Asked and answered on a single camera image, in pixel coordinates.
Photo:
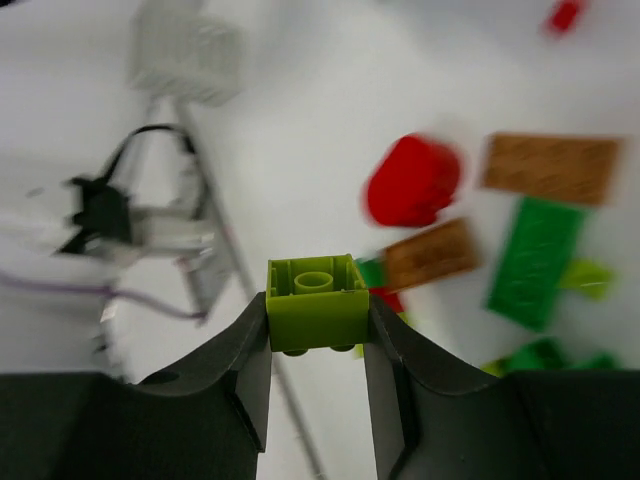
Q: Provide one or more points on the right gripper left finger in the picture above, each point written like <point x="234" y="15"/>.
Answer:
<point x="202" y="417"/>

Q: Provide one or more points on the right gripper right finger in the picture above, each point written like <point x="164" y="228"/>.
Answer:
<point x="433" y="416"/>

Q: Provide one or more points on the orange lego brick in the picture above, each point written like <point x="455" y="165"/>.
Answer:
<point x="441" y="252"/>
<point x="560" y="168"/>

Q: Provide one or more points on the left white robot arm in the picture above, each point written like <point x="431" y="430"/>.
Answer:
<point x="113" y="229"/>

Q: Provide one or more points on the red rounded lego brick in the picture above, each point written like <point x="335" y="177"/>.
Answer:
<point x="415" y="180"/>

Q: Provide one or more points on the small red lego far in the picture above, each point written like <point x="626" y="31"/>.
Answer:
<point x="563" y="16"/>

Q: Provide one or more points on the white slotted container near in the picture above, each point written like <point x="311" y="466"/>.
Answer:
<point x="177" y="52"/>

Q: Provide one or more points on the green red lego stack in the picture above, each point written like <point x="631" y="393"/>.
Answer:
<point x="373" y="273"/>

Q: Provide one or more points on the green long lego brick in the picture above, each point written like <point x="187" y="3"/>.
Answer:
<point x="540" y="246"/>

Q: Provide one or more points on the lime square lego brick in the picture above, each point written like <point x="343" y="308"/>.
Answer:
<point x="316" y="302"/>

